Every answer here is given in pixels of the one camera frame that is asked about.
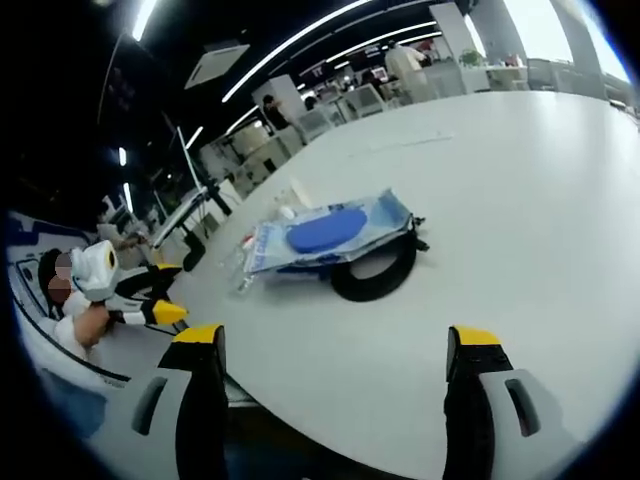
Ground ceiling air conditioner unit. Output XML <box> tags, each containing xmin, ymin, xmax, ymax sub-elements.
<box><xmin>183</xmin><ymin>42</ymin><xmax>251</xmax><ymax>91</ymax></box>

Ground white card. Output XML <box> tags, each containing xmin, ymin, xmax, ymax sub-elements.
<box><xmin>291</xmin><ymin>175</ymin><xmax>315</xmax><ymax>209</ymax></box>

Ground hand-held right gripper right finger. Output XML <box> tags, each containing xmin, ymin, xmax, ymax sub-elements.
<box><xmin>443</xmin><ymin>324</ymin><xmax>586</xmax><ymax>480</ymax></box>

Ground long ceiling light strip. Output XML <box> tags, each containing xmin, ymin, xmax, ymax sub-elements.
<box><xmin>219</xmin><ymin>0</ymin><xmax>374</xmax><ymax>104</ymax></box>

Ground black ring band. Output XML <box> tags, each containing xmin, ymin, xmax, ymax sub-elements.
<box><xmin>328</xmin><ymin>231</ymin><xmax>419</xmax><ymax>303</ymax></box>

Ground blue oval pad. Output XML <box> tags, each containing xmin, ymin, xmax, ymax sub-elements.
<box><xmin>283</xmin><ymin>206</ymin><xmax>370</xmax><ymax>257</ymax></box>

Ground person's left hand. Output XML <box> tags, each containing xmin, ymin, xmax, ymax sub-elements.
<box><xmin>74</xmin><ymin>304</ymin><xmax>111</xmax><ymax>349</ymax></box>

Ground clear blue zip bag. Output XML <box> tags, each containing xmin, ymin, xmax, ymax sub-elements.
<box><xmin>248</xmin><ymin>187</ymin><xmax>416</xmax><ymax>275</ymax></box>

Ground clear plastic wrapper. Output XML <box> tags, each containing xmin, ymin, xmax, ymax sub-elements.
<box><xmin>218</xmin><ymin>224</ymin><xmax>262</xmax><ymax>297</ymax></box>

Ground person's blue trousers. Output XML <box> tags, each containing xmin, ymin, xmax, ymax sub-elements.
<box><xmin>42</xmin><ymin>372</ymin><xmax>110</xmax><ymax>439</ymax></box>

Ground black strap clip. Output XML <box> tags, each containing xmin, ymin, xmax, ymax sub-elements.
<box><xmin>410</xmin><ymin>214</ymin><xmax>432</xmax><ymax>253</ymax></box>

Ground white table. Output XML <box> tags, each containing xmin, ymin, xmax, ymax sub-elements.
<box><xmin>87</xmin><ymin>89</ymin><xmax>640</xmax><ymax>469</ymax></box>

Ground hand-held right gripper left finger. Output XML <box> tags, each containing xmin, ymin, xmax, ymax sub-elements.
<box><xmin>92</xmin><ymin>323</ymin><xmax>229</xmax><ymax>480</ymax></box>

